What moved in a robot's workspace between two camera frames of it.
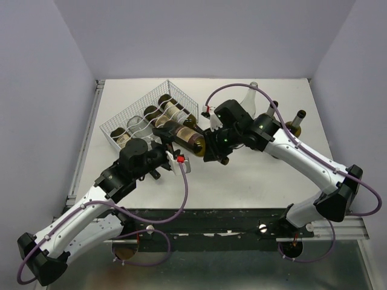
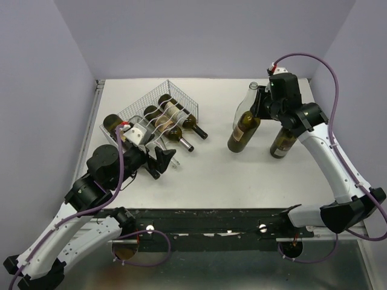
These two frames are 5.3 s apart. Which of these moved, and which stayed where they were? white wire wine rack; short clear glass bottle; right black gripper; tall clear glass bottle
Moved: right black gripper
Stayed: short clear glass bottle; white wire wine rack; tall clear glass bottle
